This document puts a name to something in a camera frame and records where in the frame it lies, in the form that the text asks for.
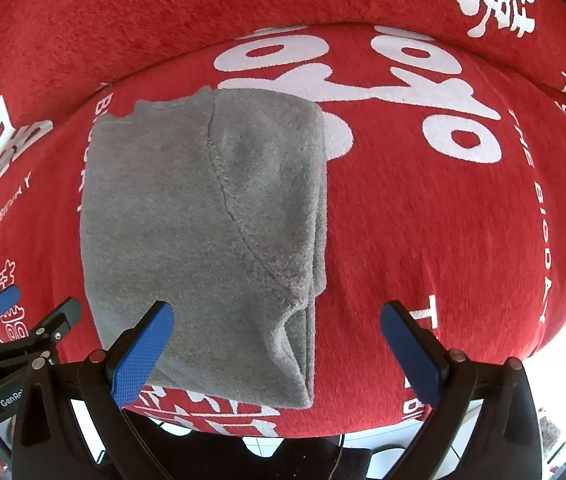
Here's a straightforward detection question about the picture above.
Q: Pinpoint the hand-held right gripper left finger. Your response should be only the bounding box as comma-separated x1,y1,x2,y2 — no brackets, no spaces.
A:
11,301,176,480

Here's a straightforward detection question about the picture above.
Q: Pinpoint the grey sweater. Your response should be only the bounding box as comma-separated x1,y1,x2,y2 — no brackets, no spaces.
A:
79,87,331,409

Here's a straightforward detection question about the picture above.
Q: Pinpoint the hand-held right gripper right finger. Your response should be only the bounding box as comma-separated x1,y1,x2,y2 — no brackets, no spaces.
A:
381,301,544,480

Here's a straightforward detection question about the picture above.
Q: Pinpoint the red printed blanket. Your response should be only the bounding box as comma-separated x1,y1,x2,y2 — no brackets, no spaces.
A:
0,0,566,441

